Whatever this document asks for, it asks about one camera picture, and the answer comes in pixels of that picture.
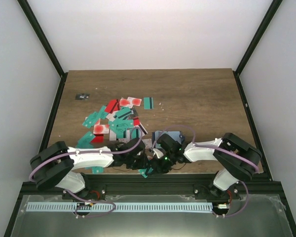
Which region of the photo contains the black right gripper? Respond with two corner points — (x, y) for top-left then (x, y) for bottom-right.
(146, 151), (176, 176)

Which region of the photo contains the blue card holder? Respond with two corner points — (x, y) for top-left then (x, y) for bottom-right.
(151, 130), (185, 144)

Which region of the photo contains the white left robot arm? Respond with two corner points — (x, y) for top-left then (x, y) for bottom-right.
(29, 138), (146, 199)

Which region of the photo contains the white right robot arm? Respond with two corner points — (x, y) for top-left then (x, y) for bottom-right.
(148, 133), (262, 199)

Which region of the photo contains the teal VIP card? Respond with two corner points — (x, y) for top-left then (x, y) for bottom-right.
(91, 166), (104, 174)

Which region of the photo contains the teal card black stripe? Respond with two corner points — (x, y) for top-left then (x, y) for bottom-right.
(144, 97), (154, 110)

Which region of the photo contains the white red blotch card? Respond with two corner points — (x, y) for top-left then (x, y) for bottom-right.
(119, 97), (142, 108)

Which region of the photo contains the red black striped card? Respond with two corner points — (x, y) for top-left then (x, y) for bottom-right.
(105, 99), (120, 114)

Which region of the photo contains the light blue slotted strip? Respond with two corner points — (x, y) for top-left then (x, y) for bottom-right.
(26, 202), (213, 213)

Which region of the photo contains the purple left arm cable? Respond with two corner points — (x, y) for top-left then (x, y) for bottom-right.
(29, 127), (143, 183)

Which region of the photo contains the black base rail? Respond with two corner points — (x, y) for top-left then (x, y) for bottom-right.
(22, 174), (282, 200)

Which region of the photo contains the black frame post right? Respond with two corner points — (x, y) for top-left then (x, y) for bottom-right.
(236, 0), (283, 74)

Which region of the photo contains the black frame post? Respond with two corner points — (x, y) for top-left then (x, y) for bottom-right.
(16, 0), (65, 75)
(236, 0), (283, 74)

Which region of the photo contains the black frame post left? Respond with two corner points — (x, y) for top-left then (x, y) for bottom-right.
(16, 0), (65, 75)

